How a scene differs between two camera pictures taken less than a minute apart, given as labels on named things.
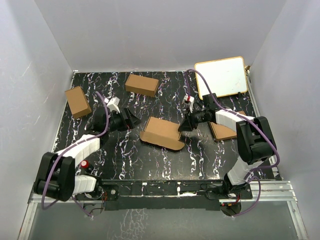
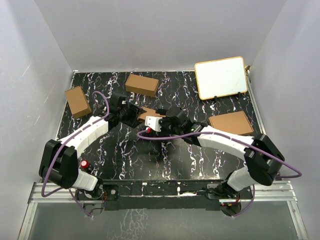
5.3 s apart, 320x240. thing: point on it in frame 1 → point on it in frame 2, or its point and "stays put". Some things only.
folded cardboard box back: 141,85 stays put
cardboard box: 162,133 → 149,112
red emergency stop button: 84,163 stays put
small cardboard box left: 77,102 stays put
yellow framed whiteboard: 225,76 stays put
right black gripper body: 201,115 → 167,128
